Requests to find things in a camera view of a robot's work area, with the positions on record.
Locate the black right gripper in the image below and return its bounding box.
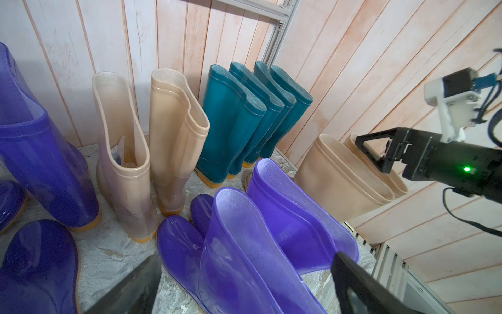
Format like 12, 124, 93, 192
355, 128, 501, 204

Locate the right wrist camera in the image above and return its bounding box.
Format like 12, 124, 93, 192
424, 68, 501, 143

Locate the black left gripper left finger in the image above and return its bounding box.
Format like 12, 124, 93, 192
86, 253, 162, 313

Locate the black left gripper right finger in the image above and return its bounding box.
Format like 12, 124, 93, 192
331, 252, 418, 313

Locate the lilac purple boot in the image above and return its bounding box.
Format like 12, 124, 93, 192
157, 188, 325, 313
0, 179, 81, 314

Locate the large beige boot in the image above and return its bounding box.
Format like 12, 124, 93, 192
344, 133, 409, 199

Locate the large purple boot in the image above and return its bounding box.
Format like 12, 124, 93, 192
190, 158, 360, 276

